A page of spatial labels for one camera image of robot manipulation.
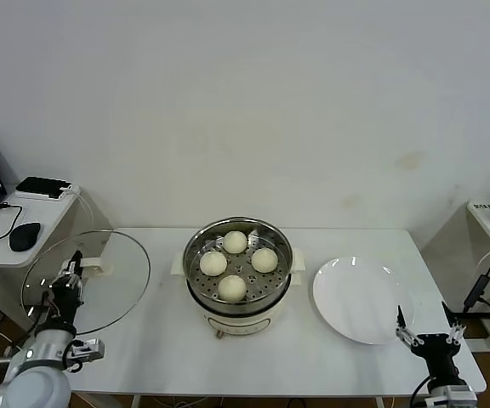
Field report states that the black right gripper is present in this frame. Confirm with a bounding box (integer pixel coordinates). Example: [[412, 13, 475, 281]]
[[394, 300, 469, 382]]

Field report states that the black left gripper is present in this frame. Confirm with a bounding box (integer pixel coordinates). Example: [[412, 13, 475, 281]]
[[42, 250, 87, 329]]

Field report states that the round glass lid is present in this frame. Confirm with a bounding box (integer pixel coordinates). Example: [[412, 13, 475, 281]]
[[20, 229, 151, 335]]

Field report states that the white steamed baozi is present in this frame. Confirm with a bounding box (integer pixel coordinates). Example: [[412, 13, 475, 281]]
[[250, 246, 279, 275], [198, 250, 229, 277], [217, 274, 248, 304], [221, 229, 248, 255]]

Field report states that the stainless steel steamer basket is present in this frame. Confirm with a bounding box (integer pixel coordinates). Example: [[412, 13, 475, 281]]
[[170, 216, 307, 309]]

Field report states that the black computer mouse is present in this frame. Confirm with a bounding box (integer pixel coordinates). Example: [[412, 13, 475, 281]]
[[8, 221, 42, 252]]

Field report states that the white power bank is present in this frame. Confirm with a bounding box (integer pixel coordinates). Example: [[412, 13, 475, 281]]
[[14, 184, 81, 201]]

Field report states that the white round plate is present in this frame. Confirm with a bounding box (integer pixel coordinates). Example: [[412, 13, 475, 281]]
[[311, 254, 416, 346]]

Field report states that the black smartphone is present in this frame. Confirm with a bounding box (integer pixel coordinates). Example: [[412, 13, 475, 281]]
[[14, 175, 74, 198]]

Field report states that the white side shelf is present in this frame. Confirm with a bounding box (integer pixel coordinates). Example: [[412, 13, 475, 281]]
[[421, 198, 490, 354]]

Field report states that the cream electric cooker base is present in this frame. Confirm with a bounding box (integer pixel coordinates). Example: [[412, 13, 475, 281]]
[[176, 271, 304, 341]]

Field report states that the black cable with adapter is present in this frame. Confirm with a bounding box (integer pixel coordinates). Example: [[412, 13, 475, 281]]
[[462, 236, 490, 315]]

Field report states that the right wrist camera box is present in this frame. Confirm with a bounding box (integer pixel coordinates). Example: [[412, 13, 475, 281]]
[[443, 388, 480, 408]]

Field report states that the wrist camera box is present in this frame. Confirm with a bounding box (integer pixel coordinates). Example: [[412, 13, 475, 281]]
[[443, 388, 480, 408], [67, 337, 105, 363]]

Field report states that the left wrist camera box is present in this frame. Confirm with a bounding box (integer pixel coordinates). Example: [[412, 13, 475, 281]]
[[67, 337, 105, 363]]

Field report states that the white charging cable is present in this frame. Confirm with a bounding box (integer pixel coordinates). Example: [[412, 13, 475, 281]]
[[71, 187, 102, 239]]

